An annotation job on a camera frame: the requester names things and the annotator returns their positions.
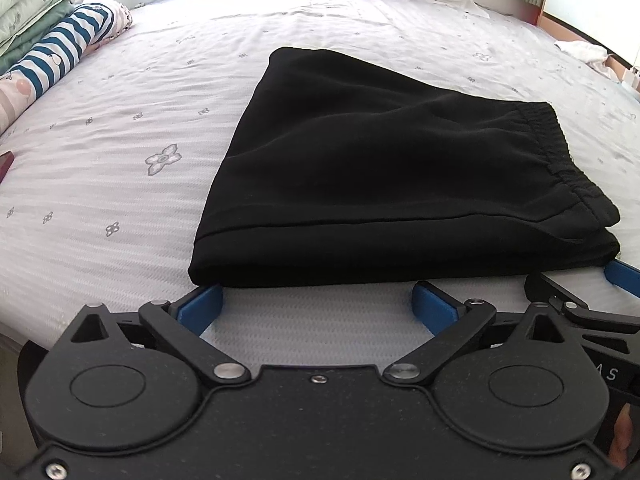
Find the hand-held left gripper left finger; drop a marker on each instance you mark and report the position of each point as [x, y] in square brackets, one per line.
[202, 306]

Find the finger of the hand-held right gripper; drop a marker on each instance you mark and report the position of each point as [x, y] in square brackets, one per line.
[590, 310]
[622, 276]

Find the person's right hand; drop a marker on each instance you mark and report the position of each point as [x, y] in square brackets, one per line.
[624, 435]

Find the crumpled white cloth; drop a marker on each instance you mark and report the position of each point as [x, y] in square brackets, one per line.
[585, 55]

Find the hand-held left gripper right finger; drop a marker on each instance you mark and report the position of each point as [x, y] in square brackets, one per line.
[435, 308]

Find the bed with white flowered sheet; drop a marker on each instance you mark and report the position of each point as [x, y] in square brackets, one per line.
[150, 110]

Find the plain green folded blanket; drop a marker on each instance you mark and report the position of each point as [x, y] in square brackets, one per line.
[30, 40]

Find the red smartphone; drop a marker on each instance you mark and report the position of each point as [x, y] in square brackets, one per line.
[5, 166]

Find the black pants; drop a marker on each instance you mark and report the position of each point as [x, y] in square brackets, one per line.
[375, 160]

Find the pink and blue striped quilt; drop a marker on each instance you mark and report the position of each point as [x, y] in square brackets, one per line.
[55, 45]

